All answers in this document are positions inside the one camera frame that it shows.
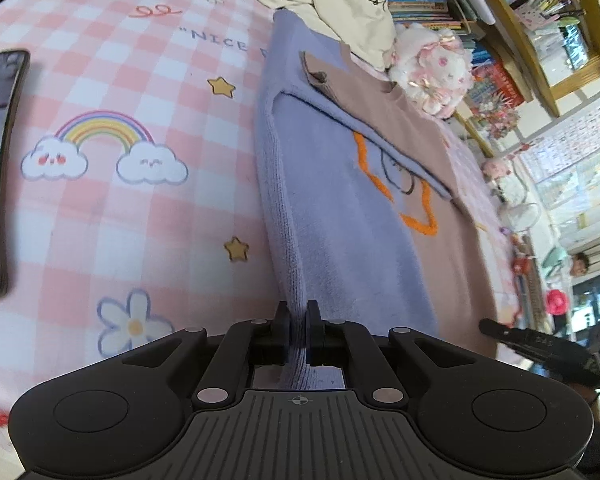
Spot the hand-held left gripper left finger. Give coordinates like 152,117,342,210
122,301,291,407

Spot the small white fan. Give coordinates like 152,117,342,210
497,200,541,234

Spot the wooden bookshelf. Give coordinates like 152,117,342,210
460,0,600,157

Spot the wall poster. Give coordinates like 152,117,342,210
522,100,600,257

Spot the white and pink plush bunny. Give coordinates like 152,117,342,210
387,22,473,118

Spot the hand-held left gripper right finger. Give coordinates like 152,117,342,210
305,300,481,407

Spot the red toy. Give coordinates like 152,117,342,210
545,289,572,317

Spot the small pink plush toy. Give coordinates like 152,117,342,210
481,157,516,184

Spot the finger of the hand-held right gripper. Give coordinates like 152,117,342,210
479,318,600,387

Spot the pink checked printed blanket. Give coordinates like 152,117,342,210
0,0,526,431

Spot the purple and brown sweater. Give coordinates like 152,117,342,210
253,9,506,392

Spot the row of colourful books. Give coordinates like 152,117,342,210
330,0,526,121

